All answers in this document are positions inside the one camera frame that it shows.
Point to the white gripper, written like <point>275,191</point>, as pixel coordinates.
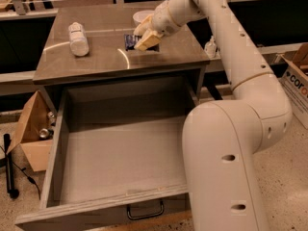
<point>164,19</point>

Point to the dark blue rxbar blueberry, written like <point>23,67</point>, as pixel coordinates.
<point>131,40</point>

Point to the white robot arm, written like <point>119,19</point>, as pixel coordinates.
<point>220,137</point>

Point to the grey wooden counter cabinet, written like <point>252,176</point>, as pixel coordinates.
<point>106,26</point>

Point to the open grey top drawer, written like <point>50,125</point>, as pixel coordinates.
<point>115,144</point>

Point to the white ceramic bowl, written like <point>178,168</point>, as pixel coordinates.
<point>142,17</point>

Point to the left clear sanitizer bottle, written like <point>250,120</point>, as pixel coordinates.
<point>211,48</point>

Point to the white plastic bottle lying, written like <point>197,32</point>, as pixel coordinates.
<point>78,41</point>

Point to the metal railing shelf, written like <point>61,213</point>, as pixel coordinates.
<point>274,26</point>

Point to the upper silver can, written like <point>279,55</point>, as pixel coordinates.
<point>51,118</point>

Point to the silver can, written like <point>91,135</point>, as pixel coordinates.
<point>45,134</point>
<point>51,118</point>

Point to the lower silver can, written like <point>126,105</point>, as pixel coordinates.
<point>45,134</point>

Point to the white printed cardboard box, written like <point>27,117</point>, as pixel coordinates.
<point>295,82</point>

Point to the brown cardboard box with cans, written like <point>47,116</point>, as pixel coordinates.
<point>26,135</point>

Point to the black pole stand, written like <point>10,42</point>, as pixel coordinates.
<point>7,163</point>

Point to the black drawer handle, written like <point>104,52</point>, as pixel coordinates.
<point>144,210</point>

